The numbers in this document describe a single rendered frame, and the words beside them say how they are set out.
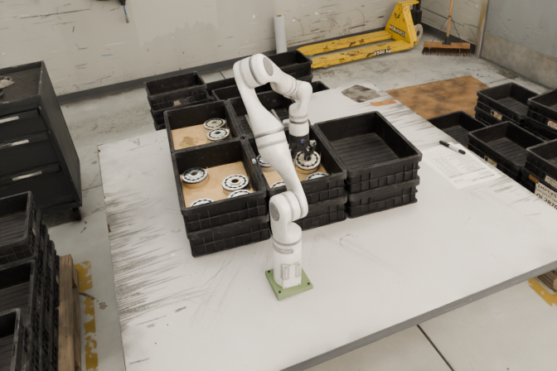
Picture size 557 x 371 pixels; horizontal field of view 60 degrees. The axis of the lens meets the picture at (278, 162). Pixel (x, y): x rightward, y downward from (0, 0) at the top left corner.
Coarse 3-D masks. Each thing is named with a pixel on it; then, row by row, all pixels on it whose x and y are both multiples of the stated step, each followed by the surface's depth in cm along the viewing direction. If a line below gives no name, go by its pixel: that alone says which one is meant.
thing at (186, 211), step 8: (216, 144) 196; (224, 144) 196; (176, 152) 193; (184, 152) 193; (248, 152) 188; (176, 168) 183; (256, 168) 179; (176, 176) 178; (256, 176) 174; (176, 184) 174; (256, 192) 166; (264, 192) 167; (216, 200) 164; (224, 200) 164; (232, 200) 164; (240, 200) 165; (248, 200) 166; (184, 208) 162; (192, 208) 162; (200, 208) 162; (208, 208) 163; (216, 208) 164
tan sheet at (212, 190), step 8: (208, 168) 200; (216, 168) 199; (224, 168) 199; (232, 168) 198; (240, 168) 198; (216, 176) 194; (224, 176) 194; (208, 184) 190; (216, 184) 190; (184, 192) 187; (192, 192) 186; (200, 192) 186; (208, 192) 185; (216, 192) 185; (192, 200) 182
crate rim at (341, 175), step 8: (288, 128) 202; (312, 128) 200; (320, 136) 195; (248, 144) 194; (328, 152) 185; (256, 160) 183; (336, 160) 182; (344, 168) 174; (264, 176) 174; (328, 176) 171; (336, 176) 171; (344, 176) 172; (264, 184) 170; (304, 184) 169; (312, 184) 170; (320, 184) 171; (272, 192) 167; (280, 192) 168
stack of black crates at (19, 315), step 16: (0, 320) 174; (16, 320) 170; (0, 336) 177; (16, 336) 164; (32, 336) 179; (0, 352) 172; (16, 352) 159; (32, 352) 177; (0, 368) 167; (16, 368) 155; (32, 368) 173; (48, 368) 191
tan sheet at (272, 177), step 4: (320, 164) 196; (320, 168) 193; (264, 172) 194; (268, 172) 194; (272, 172) 193; (276, 172) 193; (300, 172) 192; (324, 172) 190; (268, 176) 191; (272, 176) 191; (276, 176) 191; (280, 176) 190; (300, 176) 189; (304, 176) 189; (268, 180) 189; (272, 180) 189; (276, 180) 189; (280, 180) 189; (300, 180) 188; (304, 180) 187
